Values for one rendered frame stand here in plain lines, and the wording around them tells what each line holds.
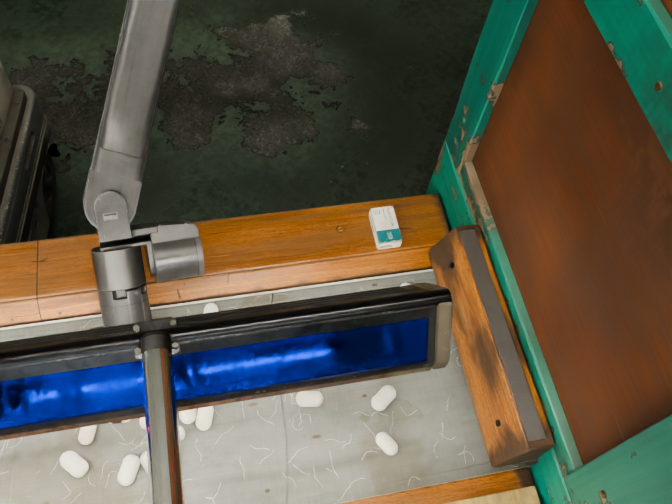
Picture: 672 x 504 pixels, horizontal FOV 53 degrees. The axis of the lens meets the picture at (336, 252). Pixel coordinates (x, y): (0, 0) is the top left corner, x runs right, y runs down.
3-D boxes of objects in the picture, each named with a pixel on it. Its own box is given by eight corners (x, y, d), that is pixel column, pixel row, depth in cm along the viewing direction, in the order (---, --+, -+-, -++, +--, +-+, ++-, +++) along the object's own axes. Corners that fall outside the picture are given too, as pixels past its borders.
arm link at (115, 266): (88, 238, 83) (89, 245, 77) (146, 230, 85) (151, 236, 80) (97, 293, 84) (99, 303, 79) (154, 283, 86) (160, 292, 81)
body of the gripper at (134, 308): (172, 345, 81) (163, 285, 80) (84, 358, 80) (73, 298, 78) (174, 329, 88) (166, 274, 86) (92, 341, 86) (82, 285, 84)
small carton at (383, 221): (368, 215, 101) (369, 208, 99) (390, 212, 102) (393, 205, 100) (377, 250, 98) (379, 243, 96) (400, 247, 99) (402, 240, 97)
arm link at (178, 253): (89, 188, 84) (91, 193, 76) (183, 177, 88) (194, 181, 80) (105, 283, 86) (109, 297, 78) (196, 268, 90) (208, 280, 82)
